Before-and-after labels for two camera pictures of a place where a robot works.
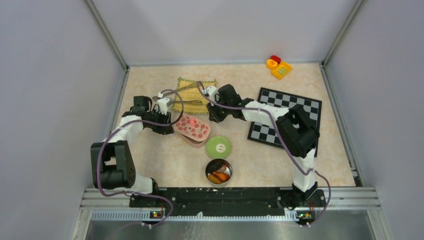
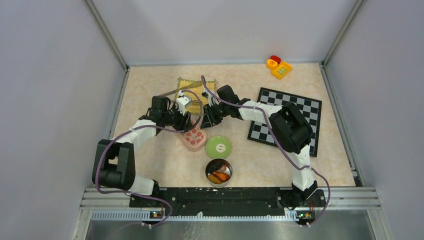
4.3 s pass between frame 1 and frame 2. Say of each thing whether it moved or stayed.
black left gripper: moved
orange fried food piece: stayed
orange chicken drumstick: stayed
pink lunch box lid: moved
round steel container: stayed
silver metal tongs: stayed
